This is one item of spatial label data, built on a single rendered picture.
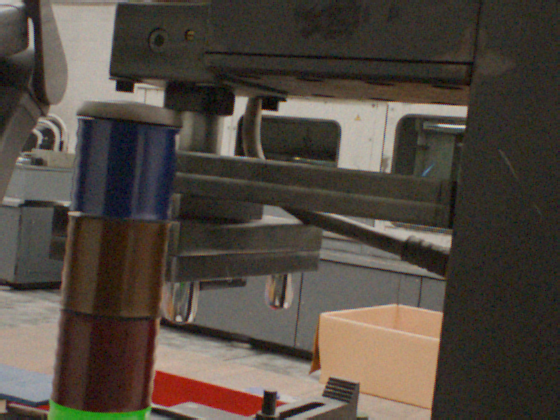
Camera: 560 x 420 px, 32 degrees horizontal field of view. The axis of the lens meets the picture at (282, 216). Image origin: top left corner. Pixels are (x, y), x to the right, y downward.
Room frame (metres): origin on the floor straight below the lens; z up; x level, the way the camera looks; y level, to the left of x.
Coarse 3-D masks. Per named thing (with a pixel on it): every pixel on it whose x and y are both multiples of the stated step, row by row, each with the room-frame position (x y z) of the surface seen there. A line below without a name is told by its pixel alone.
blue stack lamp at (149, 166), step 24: (96, 120) 0.34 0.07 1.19; (96, 144) 0.34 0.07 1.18; (120, 144) 0.34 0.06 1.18; (144, 144) 0.34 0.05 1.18; (168, 144) 0.35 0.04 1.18; (96, 168) 0.34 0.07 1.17; (120, 168) 0.34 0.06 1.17; (144, 168) 0.34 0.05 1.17; (168, 168) 0.35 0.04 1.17; (72, 192) 0.35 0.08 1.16; (96, 192) 0.34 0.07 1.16; (120, 192) 0.34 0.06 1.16; (144, 192) 0.34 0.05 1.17; (168, 192) 0.35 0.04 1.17; (120, 216) 0.34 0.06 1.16; (144, 216) 0.34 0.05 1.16; (168, 216) 0.35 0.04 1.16
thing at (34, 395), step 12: (0, 372) 0.77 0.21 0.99; (12, 372) 0.77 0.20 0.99; (24, 372) 0.78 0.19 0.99; (36, 372) 0.78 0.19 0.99; (0, 384) 0.73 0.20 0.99; (36, 384) 0.74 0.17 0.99; (48, 384) 0.74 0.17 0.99; (0, 396) 0.71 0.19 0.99; (12, 396) 0.70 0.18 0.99; (24, 396) 0.70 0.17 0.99; (36, 396) 0.70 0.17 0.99; (48, 396) 0.71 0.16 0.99
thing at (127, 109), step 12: (84, 108) 0.34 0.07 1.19; (96, 108) 0.34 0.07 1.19; (108, 108) 0.34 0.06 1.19; (120, 108) 0.34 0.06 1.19; (132, 108) 0.34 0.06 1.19; (144, 108) 0.34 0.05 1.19; (156, 108) 0.34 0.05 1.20; (120, 120) 0.35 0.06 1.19; (132, 120) 0.34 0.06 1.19; (144, 120) 0.34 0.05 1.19; (156, 120) 0.34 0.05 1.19; (168, 120) 0.35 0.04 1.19; (180, 120) 0.35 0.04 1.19
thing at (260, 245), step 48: (192, 96) 0.63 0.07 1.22; (192, 144) 0.63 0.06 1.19; (192, 192) 0.60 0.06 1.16; (240, 192) 0.58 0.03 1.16; (288, 192) 0.56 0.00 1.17; (336, 192) 0.55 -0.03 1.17; (384, 192) 0.53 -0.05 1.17; (432, 192) 0.52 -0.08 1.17; (192, 240) 0.57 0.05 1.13; (240, 240) 0.62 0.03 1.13; (288, 240) 0.67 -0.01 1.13; (192, 288) 0.58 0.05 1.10; (288, 288) 0.69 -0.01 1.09
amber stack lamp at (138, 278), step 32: (96, 224) 0.34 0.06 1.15; (128, 224) 0.34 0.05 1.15; (160, 224) 0.35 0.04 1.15; (64, 256) 0.35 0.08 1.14; (96, 256) 0.34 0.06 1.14; (128, 256) 0.34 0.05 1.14; (160, 256) 0.35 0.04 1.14; (64, 288) 0.35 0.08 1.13; (96, 288) 0.34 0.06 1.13; (128, 288) 0.34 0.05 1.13; (160, 288) 0.35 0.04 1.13
